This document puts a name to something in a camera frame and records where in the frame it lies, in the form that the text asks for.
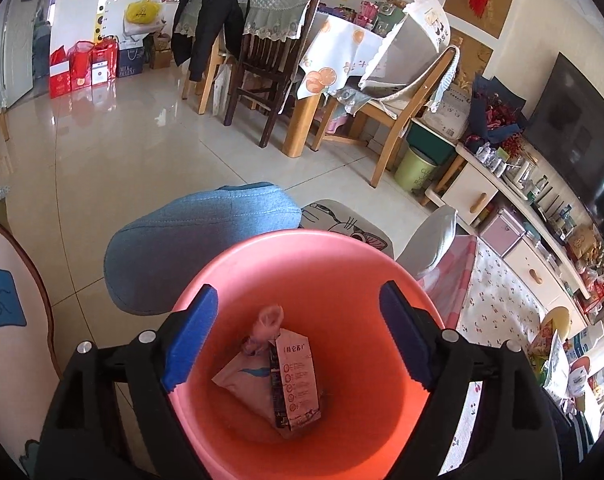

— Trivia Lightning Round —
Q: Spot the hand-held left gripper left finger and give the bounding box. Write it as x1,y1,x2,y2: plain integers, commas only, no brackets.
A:
34,284,219,480

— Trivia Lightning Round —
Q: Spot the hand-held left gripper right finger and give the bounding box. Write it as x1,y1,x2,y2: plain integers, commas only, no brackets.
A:
379,280,565,480

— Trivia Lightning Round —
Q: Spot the large white barcode packet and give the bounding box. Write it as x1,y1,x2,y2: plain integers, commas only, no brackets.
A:
212,349,283,413

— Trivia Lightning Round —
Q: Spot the pink plastic bin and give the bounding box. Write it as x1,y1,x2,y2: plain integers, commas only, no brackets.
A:
167,230,445,480

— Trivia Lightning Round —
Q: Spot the white sachet black print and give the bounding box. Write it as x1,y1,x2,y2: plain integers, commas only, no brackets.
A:
268,327,323,429

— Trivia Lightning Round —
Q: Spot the yellow green snack packet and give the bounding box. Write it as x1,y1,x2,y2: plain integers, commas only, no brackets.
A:
529,320,570,401

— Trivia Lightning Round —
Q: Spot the crumpled pink plastic wrapper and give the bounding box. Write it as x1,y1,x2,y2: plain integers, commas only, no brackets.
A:
241,305,285,357

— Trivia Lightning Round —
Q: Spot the blue fabric stool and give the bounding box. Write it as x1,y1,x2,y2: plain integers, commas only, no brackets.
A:
104,182,303,317

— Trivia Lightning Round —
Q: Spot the cartoon print stool cushion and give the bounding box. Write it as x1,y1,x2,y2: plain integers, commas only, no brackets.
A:
300,199,395,262

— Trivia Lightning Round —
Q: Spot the pink storage box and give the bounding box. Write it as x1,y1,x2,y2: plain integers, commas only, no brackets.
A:
482,207,527,257

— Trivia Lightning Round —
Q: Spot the white television cabinet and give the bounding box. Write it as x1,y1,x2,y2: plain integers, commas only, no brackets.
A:
422,140,604,326

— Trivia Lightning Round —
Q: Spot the green waste bin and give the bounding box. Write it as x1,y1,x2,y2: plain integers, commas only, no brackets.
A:
394,145,441,196

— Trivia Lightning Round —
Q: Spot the white seat cushion blue print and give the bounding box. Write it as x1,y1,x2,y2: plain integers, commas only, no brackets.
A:
0,220,63,466

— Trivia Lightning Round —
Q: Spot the white bottle blue label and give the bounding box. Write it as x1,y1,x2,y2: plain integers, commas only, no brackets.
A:
572,322,604,361

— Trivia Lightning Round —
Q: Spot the glass kettle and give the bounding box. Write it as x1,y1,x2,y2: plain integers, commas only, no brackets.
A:
502,157,533,186

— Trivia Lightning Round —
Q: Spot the dark green storage box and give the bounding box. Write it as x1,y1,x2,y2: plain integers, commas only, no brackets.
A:
407,119,458,165

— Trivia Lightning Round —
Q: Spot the row of small silver bottles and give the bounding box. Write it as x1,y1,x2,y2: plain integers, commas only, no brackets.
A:
474,142,508,169

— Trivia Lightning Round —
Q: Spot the tan printed box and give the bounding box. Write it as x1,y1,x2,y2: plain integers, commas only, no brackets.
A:
566,225,600,261

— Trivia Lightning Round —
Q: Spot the light wooden chair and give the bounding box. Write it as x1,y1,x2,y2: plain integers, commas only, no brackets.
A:
312,45,460,189

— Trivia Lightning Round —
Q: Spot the white printed sack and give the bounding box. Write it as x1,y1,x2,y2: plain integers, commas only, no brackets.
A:
424,87,470,141

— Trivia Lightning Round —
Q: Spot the pink plastic stool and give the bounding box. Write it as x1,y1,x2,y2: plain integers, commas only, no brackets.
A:
322,105,353,134

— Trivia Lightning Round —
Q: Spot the wooden dining table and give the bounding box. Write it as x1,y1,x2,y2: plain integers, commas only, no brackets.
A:
282,10,383,159

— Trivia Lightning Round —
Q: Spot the dark blue wrapped bouquet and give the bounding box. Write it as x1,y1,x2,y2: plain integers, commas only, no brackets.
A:
469,75,528,146

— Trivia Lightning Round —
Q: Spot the black television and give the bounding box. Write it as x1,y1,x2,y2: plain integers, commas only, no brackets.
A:
524,52,604,241

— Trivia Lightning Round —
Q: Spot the dark wooden chair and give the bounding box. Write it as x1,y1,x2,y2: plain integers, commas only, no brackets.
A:
224,0,328,149

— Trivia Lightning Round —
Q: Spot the dark blue gift bag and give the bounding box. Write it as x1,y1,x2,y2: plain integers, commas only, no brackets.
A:
117,47,146,79

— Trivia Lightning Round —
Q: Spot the orange print tablecloth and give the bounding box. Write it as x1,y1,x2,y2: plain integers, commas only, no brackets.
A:
297,12,385,101

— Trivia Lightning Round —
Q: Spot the cardboard box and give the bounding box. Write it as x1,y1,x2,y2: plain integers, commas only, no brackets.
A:
149,32,173,70

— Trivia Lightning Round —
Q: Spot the red gift bag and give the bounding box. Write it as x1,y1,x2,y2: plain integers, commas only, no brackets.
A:
91,36,119,89
68,40,96,92
49,45,73,100

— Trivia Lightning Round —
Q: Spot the black jacket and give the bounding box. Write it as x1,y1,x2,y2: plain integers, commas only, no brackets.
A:
171,0,244,82

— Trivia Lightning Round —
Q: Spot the yellow bag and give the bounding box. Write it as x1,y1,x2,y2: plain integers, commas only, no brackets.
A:
126,0,164,25

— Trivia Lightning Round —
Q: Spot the giraffe height chart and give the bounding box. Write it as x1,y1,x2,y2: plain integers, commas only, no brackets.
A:
94,0,118,44

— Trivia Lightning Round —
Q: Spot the grey lace chair cover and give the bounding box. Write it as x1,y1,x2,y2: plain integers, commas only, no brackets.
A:
243,0,325,41

